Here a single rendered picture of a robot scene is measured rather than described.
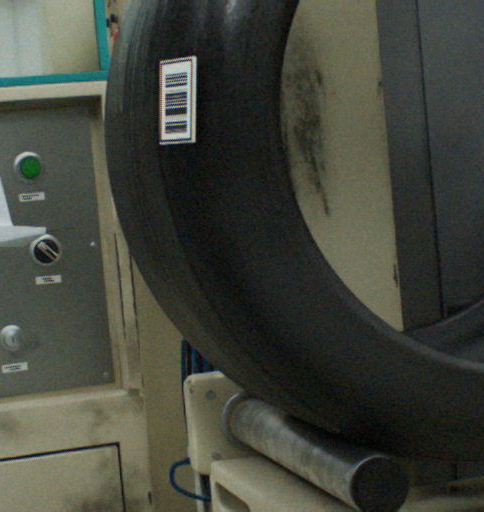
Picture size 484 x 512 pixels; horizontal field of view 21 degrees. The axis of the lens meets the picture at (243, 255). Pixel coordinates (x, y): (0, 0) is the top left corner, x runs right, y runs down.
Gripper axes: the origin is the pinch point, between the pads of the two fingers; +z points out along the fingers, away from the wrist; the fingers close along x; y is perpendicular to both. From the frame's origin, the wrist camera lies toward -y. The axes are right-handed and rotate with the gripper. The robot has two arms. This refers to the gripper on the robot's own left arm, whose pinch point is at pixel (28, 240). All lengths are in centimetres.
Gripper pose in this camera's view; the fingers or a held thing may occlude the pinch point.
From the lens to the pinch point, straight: 102.0
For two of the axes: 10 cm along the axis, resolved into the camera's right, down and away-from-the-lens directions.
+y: 0.3, -10.0, -0.2
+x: -2.8, -0.3, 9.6
